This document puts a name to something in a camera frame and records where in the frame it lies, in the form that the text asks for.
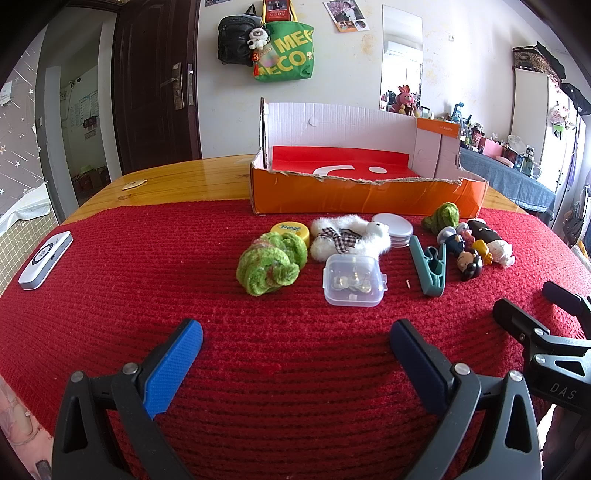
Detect small green yarn scrunchie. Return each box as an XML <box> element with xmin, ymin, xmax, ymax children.
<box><xmin>421</xmin><ymin>202</ymin><xmax>460</xmax><ymax>235</ymax></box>

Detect large green yarn scrunchie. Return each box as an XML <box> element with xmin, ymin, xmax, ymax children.
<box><xmin>236</xmin><ymin>232</ymin><xmax>308</xmax><ymax>297</ymax></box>

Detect white round compact case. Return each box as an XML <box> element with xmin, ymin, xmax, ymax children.
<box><xmin>372</xmin><ymin>213</ymin><xmax>414</xmax><ymax>248</ymax></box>

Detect white fluffy star plush clip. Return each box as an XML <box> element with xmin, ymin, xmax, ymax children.
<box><xmin>310</xmin><ymin>214</ymin><xmax>392</xmax><ymax>262</ymax></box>

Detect pink rabbit plush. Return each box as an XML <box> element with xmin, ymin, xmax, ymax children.
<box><xmin>390</xmin><ymin>85</ymin><xmax>417</xmax><ymax>117</ymax></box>

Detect black haired doll figurine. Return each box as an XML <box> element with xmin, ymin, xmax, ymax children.
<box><xmin>437</xmin><ymin>226</ymin><xmax>484</xmax><ymax>281</ymax></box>

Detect black backpack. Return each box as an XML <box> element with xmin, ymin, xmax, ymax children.
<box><xmin>217</xmin><ymin>4</ymin><xmax>262</xmax><ymax>67</ymax></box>

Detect blue cloth side table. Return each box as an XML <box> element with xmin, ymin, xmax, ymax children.
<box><xmin>460</xmin><ymin>148</ymin><xmax>556</xmax><ymax>219</ymax></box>

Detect person left hand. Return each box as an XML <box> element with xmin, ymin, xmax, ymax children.
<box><xmin>1</xmin><ymin>379</ymin><xmax>53</xmax><ymax>479</ymax></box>

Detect pink doll figurine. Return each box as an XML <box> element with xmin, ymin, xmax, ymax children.
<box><xmin>456</xmin><ymin>222</ymin><xmax>476</xmax><ymax>251</ymax></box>

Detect orange cardboard box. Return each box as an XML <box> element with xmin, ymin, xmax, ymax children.
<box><xmin>249</xmin><ymin>100</ymin><xmax>488</xmax><ymax>217</ymax></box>

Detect dark brown door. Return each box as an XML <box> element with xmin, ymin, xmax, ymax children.
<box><xmin>112</xmin><ymin>0</ymin><xmax>201</xmax><ymax>174</ymax></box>

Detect red knitted table cloth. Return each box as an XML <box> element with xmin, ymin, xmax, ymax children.
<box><xmin>1</xmin><ymin>201</ymin><xmax>590</xmax><ymax>479</ymax></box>

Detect teal hair claw clip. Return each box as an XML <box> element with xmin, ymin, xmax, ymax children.
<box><xmin>409</xmin><ymin>235</ymin><xmax>447</xmax><ymax>297</ymax></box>

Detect clear plastic earring box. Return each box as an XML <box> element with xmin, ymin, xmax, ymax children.
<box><xmin>322</xmin><ymin>254</ymin><xmax>388</xmax><ymax>308</ymax></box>

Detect black white bowling pin doll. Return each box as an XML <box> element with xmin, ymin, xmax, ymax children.
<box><xmin>467</xmin><ymin>218</ymin><xmax>515</xmax><ymax>268</ymax></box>

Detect green tote bag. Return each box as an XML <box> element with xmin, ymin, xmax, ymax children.
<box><xmin>248</xmin><ymin>1</ymin><xmax>315</xmax><ymax>82</ymax></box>

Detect white power bank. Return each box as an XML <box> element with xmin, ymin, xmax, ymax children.
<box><xmin>18</xmin><ymin>231</ymin><xmax>73</xmax><ymax>291</ymax></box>

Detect wall mirror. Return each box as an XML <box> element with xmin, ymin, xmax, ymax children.
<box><xmin>380</xmin><ymin>5</ymin><xmax>424</xmax><ymax>112</ymax></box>

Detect white wardrobe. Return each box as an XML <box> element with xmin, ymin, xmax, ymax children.
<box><xmin>510</xmin><ymin>66</ymin><xmax>578</xmax><ymax>195</ymax></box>

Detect small wooden tag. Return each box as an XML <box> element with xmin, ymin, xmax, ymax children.
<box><xmin>121</xmin><ymin>179</ymin><xmax>147</xmax><ymax>191</ymax></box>

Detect yellow toy figurine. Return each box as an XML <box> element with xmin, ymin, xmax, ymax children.
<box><xmin>472</xmin><ymin>239</ymin><xmax>494</xmax><ymax>266</ymax></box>

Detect yellow round tin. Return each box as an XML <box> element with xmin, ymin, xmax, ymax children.
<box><xmin>270</xmin><ymin>221</ymin><xmax>310</xmax><ymax>247</ymax></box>

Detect wall photos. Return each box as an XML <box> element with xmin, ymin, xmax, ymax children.
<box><xmin>324</xmin><ymin>0</ymin><xmax>369</xmax><ymax>33</ymax></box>

